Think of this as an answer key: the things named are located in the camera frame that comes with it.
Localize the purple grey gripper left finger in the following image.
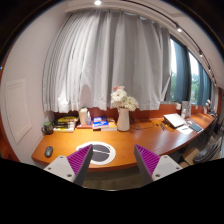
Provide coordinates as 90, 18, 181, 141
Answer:
45, 144, 93, 186

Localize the white ceramic vase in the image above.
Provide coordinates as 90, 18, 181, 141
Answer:
117, 108, 130, 131

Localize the white flower bouquet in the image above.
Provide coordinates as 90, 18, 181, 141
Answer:
111, 86, 139, 112

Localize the dark green mug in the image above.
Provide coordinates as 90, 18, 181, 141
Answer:
42, 122, 54, 135

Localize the white tissue box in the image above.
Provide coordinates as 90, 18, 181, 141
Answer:
79, 108, 88, 125

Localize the dark tablet on desk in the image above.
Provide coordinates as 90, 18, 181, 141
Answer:
189, 124, 203, 132

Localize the small clear bottle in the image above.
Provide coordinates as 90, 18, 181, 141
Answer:
87, 111, 91, 125

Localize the dark grey computer mouse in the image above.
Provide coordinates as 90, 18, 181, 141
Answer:
44, 146, 53, 158

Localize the white curtain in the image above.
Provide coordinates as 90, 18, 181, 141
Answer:
42, 10, 171, 113

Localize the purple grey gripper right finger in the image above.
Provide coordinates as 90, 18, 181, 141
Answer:
134, 145, 182, 184

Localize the stack of yellow black books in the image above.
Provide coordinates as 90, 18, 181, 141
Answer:
53, 116, 78, 133

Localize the round white grey mouse pad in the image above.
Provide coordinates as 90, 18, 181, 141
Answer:
76, 141, 116, 165

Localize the blue book stack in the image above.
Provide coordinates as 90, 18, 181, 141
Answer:
92, 116, 117, 131

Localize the white laptop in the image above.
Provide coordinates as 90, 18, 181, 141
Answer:
164, 113, 186, 128

